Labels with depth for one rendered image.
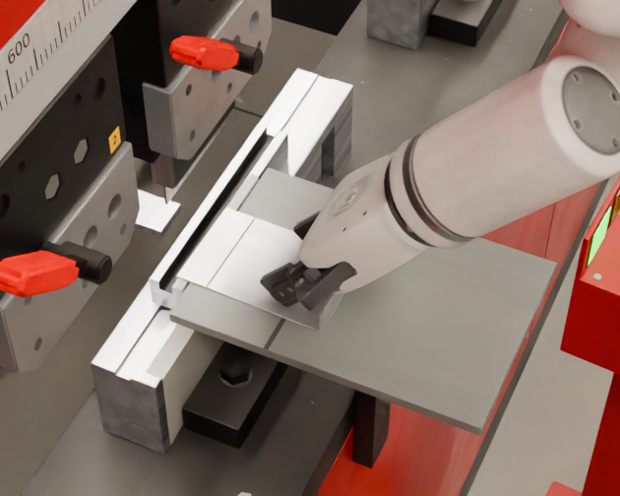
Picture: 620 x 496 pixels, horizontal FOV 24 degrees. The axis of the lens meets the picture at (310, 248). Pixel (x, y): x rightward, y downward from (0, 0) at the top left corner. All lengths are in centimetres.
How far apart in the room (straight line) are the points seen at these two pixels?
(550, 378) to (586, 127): 148
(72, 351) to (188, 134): 144
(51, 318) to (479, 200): 29
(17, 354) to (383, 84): 74
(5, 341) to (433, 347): 39
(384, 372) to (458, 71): 51
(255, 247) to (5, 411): 122
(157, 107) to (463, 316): 32
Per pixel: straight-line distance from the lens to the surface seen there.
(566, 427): 232
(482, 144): 93
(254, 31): 105
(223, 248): 118
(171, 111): 95
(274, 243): 118
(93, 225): 90
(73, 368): 238
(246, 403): 120
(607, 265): 149
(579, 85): 92
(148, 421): 118
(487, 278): 117
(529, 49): 157
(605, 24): 85
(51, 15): 79
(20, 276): 76
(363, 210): 102
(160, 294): 117
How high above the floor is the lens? 188
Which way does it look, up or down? 48 degrees down
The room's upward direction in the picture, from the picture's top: straight up
